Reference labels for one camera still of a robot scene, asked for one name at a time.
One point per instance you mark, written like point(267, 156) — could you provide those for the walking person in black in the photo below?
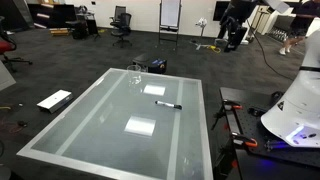
point(305, 15)

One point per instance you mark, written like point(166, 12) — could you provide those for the black office chair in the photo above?
point(121, 23)

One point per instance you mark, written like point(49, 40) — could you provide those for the lower orange black clamp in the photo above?
point(240, 139)

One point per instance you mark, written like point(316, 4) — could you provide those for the black box with blue items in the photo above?
point(151, 63)

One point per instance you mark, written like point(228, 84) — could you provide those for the person in black clothes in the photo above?
point(237, 12)

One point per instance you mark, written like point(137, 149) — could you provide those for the whiteboard easel stand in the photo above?
point(169, 19)

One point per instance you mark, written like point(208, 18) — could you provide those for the upper orange black clamp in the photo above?
point(227, 105)

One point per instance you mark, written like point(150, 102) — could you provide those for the white floor stand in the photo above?
point(202, 22)

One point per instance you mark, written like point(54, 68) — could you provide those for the orange black clamp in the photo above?
point(240, 139)
point(227, 105)

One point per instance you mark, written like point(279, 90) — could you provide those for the dark desk with shelves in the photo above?
point(64, 19)

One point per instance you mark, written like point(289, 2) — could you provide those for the white flat box on floor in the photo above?
point(55, 101)

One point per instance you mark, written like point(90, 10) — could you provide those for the black perforated mounting board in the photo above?
point(248, 123)

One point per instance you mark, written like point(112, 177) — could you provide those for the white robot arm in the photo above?
point(295, 118)

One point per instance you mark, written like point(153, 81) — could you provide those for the clear glass cup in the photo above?
point(134, 75)

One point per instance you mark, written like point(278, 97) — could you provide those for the red office chair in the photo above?
point(7, 44)

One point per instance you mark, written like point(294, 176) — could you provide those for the black marker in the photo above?
point(175, 106)

